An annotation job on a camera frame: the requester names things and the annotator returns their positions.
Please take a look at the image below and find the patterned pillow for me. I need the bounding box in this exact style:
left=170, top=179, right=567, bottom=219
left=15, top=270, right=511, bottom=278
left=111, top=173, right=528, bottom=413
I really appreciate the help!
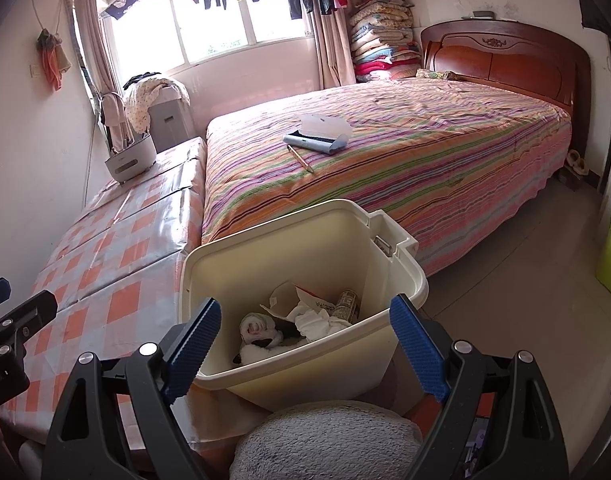
left=416, top=67, right=459, bottom=82

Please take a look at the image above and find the white medicine box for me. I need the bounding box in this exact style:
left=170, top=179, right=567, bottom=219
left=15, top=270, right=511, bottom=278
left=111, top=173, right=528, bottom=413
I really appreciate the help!
left=268, top=282, right=336, bottom=321

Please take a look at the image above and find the white appliance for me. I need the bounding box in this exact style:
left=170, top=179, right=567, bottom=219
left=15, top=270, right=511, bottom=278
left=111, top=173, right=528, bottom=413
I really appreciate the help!
left=148, top=85, right=194, bottom=153

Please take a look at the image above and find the dotted cloth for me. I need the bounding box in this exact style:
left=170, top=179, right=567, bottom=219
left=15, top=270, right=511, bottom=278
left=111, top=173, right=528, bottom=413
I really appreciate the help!
left=123, top=72, right=191, bottom=133

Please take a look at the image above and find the pink curtain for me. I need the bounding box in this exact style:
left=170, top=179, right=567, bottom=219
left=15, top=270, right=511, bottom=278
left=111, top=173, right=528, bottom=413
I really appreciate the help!
left=73, top=0, right=121, bottom=111
left=310, top=7, right=356, bottom=90

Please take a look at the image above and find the stack of folded quilts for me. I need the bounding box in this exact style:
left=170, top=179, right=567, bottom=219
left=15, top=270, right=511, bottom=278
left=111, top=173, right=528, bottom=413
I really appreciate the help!
left=348, top=0, right=422, bottom=83

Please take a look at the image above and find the wall cable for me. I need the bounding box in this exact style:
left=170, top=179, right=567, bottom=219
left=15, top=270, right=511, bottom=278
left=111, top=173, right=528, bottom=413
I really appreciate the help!
left=83, top=115, right=104, bottom=196

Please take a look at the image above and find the white desktop organizer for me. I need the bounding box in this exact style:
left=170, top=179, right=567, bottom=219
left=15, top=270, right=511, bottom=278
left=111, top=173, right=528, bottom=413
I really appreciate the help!
left=104, top=132, right=157, bottom=183

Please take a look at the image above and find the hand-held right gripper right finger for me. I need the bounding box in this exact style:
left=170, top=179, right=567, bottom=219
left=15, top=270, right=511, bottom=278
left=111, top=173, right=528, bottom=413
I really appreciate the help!
left=389, top=294, right=571, bottom=480

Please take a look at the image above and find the orange cloth on hook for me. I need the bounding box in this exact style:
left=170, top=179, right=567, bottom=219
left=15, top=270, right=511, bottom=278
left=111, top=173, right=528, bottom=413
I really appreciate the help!
left=36, top=29, right=72, bottom=92

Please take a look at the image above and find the wooden headboard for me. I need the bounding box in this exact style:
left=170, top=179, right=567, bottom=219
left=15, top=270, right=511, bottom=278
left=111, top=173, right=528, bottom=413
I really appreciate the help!
left=419, top=19, right=592, bottom=121

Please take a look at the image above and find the grey stool cushion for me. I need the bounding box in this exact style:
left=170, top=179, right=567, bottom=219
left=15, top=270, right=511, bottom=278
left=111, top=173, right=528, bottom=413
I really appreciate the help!
left=229, top=400, right=423, bottom=480

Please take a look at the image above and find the cream plastic bin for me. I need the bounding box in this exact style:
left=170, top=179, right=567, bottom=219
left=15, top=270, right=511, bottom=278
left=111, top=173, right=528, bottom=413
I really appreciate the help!
left=180, top=199, right=429, bottom=413

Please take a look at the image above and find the window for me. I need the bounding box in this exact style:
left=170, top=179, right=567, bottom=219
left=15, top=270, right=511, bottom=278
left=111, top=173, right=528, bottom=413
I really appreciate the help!
left=106, top=0, right=316, bottom=78

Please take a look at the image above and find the white tissue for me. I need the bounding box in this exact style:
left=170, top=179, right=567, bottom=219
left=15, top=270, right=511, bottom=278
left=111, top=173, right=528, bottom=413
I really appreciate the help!
left=290, top=307, right=351, bottom=343

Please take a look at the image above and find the striped bed blanket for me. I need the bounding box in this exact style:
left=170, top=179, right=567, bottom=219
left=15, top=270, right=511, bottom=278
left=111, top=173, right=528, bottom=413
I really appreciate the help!
left=202, top=77, right=572, bottom=277

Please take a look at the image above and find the yellow pencil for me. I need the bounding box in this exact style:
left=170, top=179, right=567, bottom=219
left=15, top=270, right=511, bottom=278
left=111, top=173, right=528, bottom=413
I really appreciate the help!
left=286, top=144, right=315, bottom=174

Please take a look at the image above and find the printed tube bottle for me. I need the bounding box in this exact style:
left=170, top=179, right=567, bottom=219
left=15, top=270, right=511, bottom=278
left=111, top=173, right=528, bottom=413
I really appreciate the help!
left=334, top=289, right=361, bottom=322

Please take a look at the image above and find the white plush toy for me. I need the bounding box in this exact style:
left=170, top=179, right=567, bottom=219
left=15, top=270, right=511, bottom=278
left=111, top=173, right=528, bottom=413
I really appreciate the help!
left=232, top=312, right=306, bottom=366

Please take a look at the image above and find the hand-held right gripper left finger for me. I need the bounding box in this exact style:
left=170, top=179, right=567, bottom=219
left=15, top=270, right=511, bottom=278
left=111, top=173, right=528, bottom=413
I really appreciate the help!
left=44, top=297, right=222, bottom=480

